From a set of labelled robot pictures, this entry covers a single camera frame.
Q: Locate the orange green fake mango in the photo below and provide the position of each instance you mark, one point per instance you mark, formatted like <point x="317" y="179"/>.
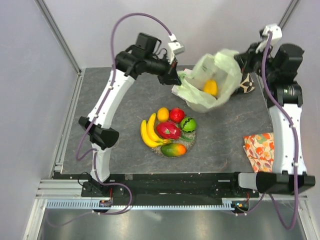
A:
<point x="173" y="150"/>

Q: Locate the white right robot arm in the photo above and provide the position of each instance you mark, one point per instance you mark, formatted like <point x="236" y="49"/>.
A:
<point x="288" y="164"/>

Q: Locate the red fake apple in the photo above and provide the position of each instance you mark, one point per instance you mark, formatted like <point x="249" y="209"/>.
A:
<point x="176" y="115"/>

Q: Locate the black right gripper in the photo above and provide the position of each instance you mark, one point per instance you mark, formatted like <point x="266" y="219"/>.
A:
<point x="245" y="59"/>

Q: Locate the black beige patterned cloth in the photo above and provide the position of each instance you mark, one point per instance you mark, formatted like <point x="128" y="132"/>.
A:
<point x="247" y="85"/>

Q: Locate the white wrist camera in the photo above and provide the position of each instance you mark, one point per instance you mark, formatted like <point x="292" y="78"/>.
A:
<point x="174" y="48"/>
<point x="269" y="35"/>

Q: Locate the orange floral cloth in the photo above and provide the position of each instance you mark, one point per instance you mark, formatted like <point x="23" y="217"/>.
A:
<point x="259" y="149"/>

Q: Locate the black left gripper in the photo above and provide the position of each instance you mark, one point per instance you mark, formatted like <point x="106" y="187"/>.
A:
<point x="170" y="76"/>

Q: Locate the yellow fake bell pepper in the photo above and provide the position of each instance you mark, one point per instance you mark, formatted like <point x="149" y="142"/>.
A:
<point x="211" y="87"/>

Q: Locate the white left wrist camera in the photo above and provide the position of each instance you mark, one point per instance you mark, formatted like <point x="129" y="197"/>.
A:
<point x="174" y="48"/>

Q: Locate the yellow fake banana bunch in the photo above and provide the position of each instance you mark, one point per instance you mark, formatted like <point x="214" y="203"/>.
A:
<point x="148" y="134"/>

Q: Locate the speckled ceramic plate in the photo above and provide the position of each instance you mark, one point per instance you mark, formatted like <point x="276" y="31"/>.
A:
<point x="188" y="145"/>

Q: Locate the red fake dragon fruit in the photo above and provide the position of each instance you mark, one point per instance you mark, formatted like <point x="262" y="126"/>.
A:
<point x="169" y="130"/>

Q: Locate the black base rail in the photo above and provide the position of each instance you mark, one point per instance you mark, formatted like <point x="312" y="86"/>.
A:
<point x="215" y="185"/>

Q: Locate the white cartoon print cloth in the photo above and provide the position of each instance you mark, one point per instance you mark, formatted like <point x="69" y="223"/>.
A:
<point x="186" y="73"/>

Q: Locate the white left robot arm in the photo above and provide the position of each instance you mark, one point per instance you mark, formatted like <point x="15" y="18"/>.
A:
<point x="137" y="59"/>

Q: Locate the avocado print plastic bag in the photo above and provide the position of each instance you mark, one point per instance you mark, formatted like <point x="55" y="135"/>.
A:
<point x="221" y="67"/>

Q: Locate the green fake round fruit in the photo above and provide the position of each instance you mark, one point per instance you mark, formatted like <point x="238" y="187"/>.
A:
<point x="188" y="125"/>

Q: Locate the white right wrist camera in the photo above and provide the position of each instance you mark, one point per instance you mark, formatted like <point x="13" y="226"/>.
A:
<point x="269" y="35"/>

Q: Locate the grey slotted cable duct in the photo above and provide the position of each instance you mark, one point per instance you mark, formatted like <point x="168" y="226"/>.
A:
<point x="96" y="204"/>

